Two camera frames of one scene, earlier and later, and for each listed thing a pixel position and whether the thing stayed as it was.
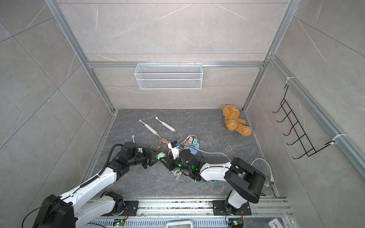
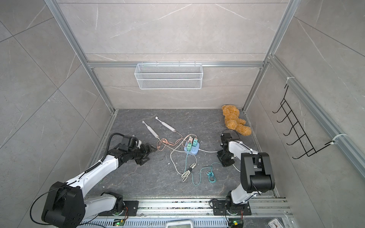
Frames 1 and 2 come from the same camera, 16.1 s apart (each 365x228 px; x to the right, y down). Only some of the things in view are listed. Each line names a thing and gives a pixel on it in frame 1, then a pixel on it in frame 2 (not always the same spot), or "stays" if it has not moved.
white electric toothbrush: [173, 129] stays
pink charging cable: [161, 143] stays
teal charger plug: [195, 142] stays
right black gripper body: [179, 164] → [226, 158]
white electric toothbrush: [149, 128] stays
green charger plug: [160, 155] → [188, 147]
